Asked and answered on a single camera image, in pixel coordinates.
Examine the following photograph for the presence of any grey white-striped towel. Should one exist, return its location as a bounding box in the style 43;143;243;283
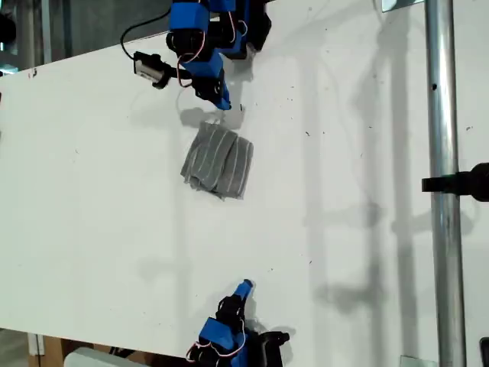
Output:
180;121;255;202

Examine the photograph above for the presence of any white box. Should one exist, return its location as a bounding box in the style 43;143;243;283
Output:
63;346;154;367

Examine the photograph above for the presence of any wooden table leg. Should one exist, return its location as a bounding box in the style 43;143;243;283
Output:
28;333;64;367

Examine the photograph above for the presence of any black round object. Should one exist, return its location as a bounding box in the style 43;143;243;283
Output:
0;13;17;44

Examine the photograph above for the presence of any black clamp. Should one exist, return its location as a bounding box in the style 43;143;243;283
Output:
421;162;489;202

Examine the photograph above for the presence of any black camera stalk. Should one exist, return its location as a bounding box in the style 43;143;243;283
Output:
167;67;194;83

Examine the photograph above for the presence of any black camera box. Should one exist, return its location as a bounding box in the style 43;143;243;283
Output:
259;331;290;367
133;51;172;89

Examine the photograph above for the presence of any black camera cable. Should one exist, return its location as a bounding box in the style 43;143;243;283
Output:
121;8;173;61

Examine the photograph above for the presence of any steel post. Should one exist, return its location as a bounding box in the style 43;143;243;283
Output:
424;0;468;367

